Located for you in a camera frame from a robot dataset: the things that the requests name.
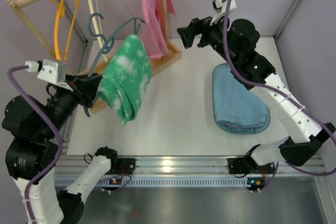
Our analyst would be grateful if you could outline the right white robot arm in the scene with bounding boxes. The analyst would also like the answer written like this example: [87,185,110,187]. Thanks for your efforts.
[177,17,335,173]

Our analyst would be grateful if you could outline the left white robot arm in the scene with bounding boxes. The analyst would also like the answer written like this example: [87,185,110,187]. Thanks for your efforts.
[2,74,119,223]

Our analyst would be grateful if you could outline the pink garment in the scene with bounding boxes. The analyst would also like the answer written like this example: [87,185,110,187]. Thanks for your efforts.
[140,0,169,60]

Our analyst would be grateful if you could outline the aluminium mounting rail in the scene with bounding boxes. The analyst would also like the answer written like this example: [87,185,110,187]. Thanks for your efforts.
[43,155,328,177]

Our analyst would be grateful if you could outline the blue-grey plastic hanger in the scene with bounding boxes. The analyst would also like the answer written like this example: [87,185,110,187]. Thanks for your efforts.
[83,13,146,117]

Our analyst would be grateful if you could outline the purple cable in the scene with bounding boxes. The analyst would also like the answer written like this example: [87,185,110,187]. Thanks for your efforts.
[222,0,336,190]
[6,65,132,222]

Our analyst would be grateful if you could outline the blue plastic tray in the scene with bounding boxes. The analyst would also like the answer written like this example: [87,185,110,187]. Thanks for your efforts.
[212,62,271,135]

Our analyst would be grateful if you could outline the wooden clothes rack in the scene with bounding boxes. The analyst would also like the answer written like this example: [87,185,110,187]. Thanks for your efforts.
[6,0,181,119]

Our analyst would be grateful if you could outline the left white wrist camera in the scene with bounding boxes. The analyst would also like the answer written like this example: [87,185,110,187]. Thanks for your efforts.
[25,59,71,90]

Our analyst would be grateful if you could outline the green tie-dye trousers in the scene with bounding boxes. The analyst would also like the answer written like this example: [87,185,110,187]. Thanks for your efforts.
[96,34,153,125]

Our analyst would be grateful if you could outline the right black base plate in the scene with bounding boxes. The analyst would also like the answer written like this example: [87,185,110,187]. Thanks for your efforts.
[227,157,253,175]

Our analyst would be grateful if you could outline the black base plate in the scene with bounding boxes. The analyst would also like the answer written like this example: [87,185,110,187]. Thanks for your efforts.
[108,158,136,175]
[227,157,253,175]

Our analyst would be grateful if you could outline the light blue folded cloth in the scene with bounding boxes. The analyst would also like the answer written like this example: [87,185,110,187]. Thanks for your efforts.
[212,67,268,127]

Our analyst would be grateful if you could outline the orange plastic hanger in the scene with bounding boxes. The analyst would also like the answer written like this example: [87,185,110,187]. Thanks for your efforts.
[44,0,83,61]

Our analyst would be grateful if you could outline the cream plastic hanger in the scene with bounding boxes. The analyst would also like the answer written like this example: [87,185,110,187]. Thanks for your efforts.
[87,0,106,49]

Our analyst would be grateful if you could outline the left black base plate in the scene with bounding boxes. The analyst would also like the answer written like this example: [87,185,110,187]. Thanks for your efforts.
[108,158,136,175]

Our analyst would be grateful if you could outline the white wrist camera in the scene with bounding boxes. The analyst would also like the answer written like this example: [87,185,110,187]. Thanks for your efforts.
[210,0,237,26]
[25,59,71,90]

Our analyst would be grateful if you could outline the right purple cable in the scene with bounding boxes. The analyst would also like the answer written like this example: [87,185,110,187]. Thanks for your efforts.
[222,0,336,190]

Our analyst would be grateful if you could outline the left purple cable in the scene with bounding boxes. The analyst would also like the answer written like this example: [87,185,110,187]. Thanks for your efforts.
[6,65,132,222]

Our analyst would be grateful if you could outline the perforated grey cable duct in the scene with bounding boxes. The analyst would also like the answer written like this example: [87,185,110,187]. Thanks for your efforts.
[54,177,266,187]

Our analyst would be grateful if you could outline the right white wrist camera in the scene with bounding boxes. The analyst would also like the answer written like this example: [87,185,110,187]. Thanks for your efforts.
[210,0,237,26]

